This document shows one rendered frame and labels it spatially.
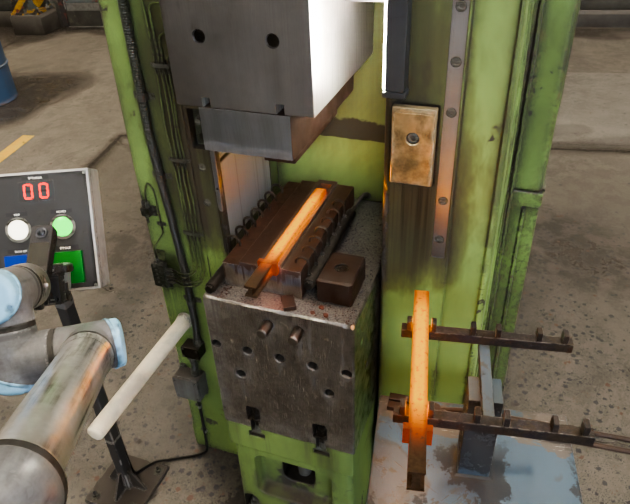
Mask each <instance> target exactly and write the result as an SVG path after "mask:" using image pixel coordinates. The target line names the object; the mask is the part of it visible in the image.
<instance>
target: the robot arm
mask: <svg viewBox="0 0 630 504"><path fill-rule="evenodd" d="M57 233H58V232H57V230H56V229H55V228H54V227H53V226H52V225H37V226H33V227H32V230H31V236H30V242H29V248H28V254H27V260H26V263H21V264H17V265H12V266H9V267H5V268H1V269H0V395H5V396H12V395H21V394H24V393H28V394H27V395H26V397H25V398H24V399H23V401H22V402H21V403H20V405H19V406H18V407H17V409H16V410H15V411H14V413H13V414H12V415H11V417H10V418H9V419H8V421H7V422H6V423H5V425H4V426H3V427H2V429H1V430H0V504H66V501H67V496H68V480H67V477H66V473H65V471H64V470H65V468H66V466H67V464H68V461H69V459H70V457H71V455H72V452H73V450H74V448H75V446H76V443H77V441H78V439H79V437H80V434H81V432H82V430H83V428H84V425H85V423H86V421H87V419H88V416H89V414H90V412H91V410H92V407H93V405H94V403H95V401H96V398H97V396H98V394H99V392H100V389H101V387H102V385H103V383H104V380H105V378H106V376H107V374H108V372H109V371H110V369H112V368H115V369H118V368H120V367H122V366H125V365H126V363H127V353H126V346H125V340H124V334H123V330H122V326H121V323H120V321H119V320H118V319H116V318H112V319H106V318H104V319H102V320H98V321H93V322H87V323H81V324H75V325H69V326H63V327H57V328H51V329H45V330H40V331H38V330H37V325H36V319H35V313H34V310H43V309H44V306H50V305H58V304H63V303H65V302H67V301H70V296H69V290H70V289H71V272H72V271H73V270H74V267H73V263H57V264H53V261H54V254H55V247H56V240H57ZM65 294H66V298H67V300H65ZM64 300H65V301H64ZM48 301H49V304H48ZM52 303H53V304H52Z"/></svg>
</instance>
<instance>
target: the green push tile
mask: <svg viewBox="0 0 630 504"><path fill-rule="evenodd" d="M57 263H73V267H74V270H73V271H72V272H71V284H72V283H84V282H86V277H85V268H84V259H83V250H75V251H62V252H55V254H54V261H53V264H57Z"/></svg>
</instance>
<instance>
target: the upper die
mask: <svg viewBox="0 0 630 504"><path fill-rule="evenodd" d="M353 89H354V74H353V76H352V77H351V78H350V79H349V80H348V81H347V82H346V83H345V84H344V86H343V87H342V88H341V89H340V90H339V91H338V92H337V93H336V94H335V96H334V97H333V98H332V99H331V100H330V101H329V102H328V103H327V104H326V106H325V107H324V108H323V109H322V110H321V111H320V112H319V113H318V114H317V116H316V117H315V118H308V117H298V116H289V115H285V113H284V108H283V109H282V110H281V111H280V112H279V113H278V114H269V113H259V112H250V111H240V110H230V109H221V108H211V106H210V102H209V103H208V104H207V105H205V106H204V107H201V106H199V114H200V120H201V127H202V133H203V140H204V146H205V150H210V151H218V152H226V153H234V154H242V155H250V156H258V157H265V158H273V159H281V160H289V161H293V160H294V159H295V158H296V157H297V155H298V154H299V153H300V152H301V151H302V150H303V148H304V147H305V146H306V145H307V144H308V143H309V141H310V140H311V139H312V138H313V137H314V136H315V134H316V133H317V132H318V131H319V130H320V128H321V127H322V126H323V125H324V124H325V123H326V121H327V120H328V119H329V118H330V117H331V116H332V114H333V113H334V112H335V111H336V110H337V108H338V107H339V106H340V105H341V104H342V103H343V101H344V100H345V99H346V98H347V97H348V96H349V94H350V93H351V92H352V91H353Z"/></svg>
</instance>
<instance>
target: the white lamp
mask: <svg viewBox="0 0 630 504"><path fill-rule="evenodd" d="M8 233H9V235H10V236H11V237H12V238H13V239H16V240H21V239H23V238H25V237H26V236H27V234H28V227H27V225H26V224H25V223H24V222H22V221H19V220H16V221H13V222H12V223H11V224H10V225H9V227H8Z"/></svg>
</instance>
